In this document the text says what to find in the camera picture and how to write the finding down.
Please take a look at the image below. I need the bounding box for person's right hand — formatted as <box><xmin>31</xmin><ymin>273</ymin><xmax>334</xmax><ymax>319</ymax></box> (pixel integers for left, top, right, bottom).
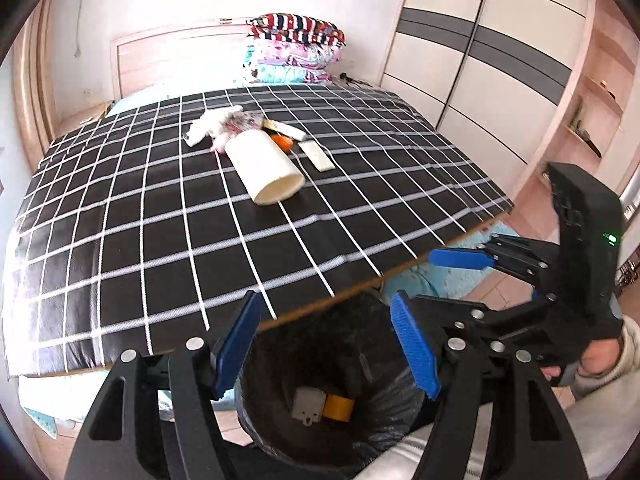
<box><xmin>579</xmin><ymin>336</ymin><xmax>625</xmax><ymax>377</ymax></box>

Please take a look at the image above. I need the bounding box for wooden shelf niche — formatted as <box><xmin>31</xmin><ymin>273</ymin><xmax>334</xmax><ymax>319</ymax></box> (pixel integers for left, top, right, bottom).
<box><xmin>520</xmin><ymin>0</ymin><xmax>640</xmax><ymax>201</ymax></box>

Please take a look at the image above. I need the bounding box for person's right forearm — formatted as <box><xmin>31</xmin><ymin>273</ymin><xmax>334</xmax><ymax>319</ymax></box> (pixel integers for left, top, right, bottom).
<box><xmin>570</xmin><ymin>317</ymin><xmax>640</xmax><ymax>401</ymax></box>

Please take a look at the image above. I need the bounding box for person's light grey jacket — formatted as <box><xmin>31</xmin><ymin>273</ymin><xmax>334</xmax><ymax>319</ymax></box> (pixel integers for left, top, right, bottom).
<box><xmin>350</xmin><ymin>395</ymin><xmax>640</xmax><ymax>480</ymax></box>

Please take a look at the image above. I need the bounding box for black checked cloth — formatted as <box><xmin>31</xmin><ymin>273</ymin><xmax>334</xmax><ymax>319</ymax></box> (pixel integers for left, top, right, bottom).
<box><xmin>2</xmin><ymin>82</ymin><xmax>516</xmax><ymax>378</ymax></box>

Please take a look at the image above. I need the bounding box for white sliding-door wardrobe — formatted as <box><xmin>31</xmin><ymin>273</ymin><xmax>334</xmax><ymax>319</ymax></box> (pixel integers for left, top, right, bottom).
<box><xmin>380</xmin><ymin>0</ymin><xmax>598</xmax><ymax>196</ymax></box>

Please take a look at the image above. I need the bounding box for yellow tape roll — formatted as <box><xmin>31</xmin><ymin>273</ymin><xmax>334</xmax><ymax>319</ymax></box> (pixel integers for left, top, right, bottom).
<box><xmin>320</xmin><ymin>394</ymin><xmax>355</xmax><ymax>422</ymax></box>

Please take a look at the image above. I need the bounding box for wooden headboard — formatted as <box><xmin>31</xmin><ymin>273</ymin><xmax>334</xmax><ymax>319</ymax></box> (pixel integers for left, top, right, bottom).
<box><xmin>110</xmin><ymin>22</ymin><xmax>256</xmax><ymax>101</ymax></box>

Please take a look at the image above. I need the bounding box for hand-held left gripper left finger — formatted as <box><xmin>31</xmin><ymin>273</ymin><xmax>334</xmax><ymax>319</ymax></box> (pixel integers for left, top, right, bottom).
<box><xmin>62</xmin><ymin>290</ymin><xmax>263</xmax><ymax>480</ymax></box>

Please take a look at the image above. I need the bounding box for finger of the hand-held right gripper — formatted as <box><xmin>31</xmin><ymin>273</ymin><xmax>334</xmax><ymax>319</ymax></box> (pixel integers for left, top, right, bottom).
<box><xmin>412</xmin><ymin>294</ymin><xmax>558</xmax><ymax>348</ymax></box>
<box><xmin>428</xmin><ymin>234</ymin><xmax>561</xmax><ymax>288</ymax></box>

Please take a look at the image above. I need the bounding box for white paper cup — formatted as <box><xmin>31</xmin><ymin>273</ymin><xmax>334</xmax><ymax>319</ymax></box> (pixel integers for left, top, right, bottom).
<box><xmin>223</xmin><ymin>130</ymin><xmax>306</xmax><ymax>207</ymax></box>

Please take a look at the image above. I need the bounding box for black trash bin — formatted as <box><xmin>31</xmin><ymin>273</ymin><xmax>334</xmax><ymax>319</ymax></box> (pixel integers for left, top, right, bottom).
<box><xmin>234</xmin><ymin>291</ymin><xmax>441</xmax><ymax>466</ymax></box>

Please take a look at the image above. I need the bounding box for beige curtain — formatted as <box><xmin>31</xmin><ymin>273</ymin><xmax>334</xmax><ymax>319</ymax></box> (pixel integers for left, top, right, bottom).
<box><xmin>12</xmin><ymin>0</ymin><xmax>61</xmax><ymax>156</ymax></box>

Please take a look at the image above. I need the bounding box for white tissue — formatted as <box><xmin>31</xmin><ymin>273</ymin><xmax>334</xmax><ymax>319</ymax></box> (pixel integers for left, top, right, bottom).
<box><xmin>185</xmin><ymin>106</ymin><xmax>244</xmax><ymax>148</ymax></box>

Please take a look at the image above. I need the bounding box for colourful snack packet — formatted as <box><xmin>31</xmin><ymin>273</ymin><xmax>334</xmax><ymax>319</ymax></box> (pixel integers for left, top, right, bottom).
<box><xmin>210</xmin><ymin>112</ymin><xmax>266</xmax><ymax>153</ymax></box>

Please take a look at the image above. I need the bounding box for pink printed quilt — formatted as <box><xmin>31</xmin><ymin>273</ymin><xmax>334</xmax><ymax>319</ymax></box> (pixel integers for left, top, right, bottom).
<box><xmin>244</xmin><ymin>40</ymin><xmax>346</xmax><ymax>68</ymax></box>

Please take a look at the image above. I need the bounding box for white tube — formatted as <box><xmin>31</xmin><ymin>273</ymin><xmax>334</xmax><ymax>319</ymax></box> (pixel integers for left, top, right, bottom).
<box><xmin>264</xmin><ymin>119</ymin><xmax>307</xmax><ymax>142</ymax></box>

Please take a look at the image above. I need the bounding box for small grey box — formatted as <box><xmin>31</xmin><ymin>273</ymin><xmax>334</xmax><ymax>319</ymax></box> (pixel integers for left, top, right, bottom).
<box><xmin>291</xmin><ymin>386</ymin><xmax>326</xmax><ymax>426</ymax></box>

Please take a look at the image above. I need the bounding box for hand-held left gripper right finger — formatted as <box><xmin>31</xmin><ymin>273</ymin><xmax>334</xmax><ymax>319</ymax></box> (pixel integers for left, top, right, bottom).
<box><xmin>390</xmin><ymin>291</ymin><xmax>591</xmax><ymax>480</ymax></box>

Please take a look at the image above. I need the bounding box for turquoise folded quilt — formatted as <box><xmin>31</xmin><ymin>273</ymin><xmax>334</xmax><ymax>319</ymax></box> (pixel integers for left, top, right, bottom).
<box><xmin>242</xmin><ymin>62</ymin><xmax>333</xmax><ymax>86</ymax></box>

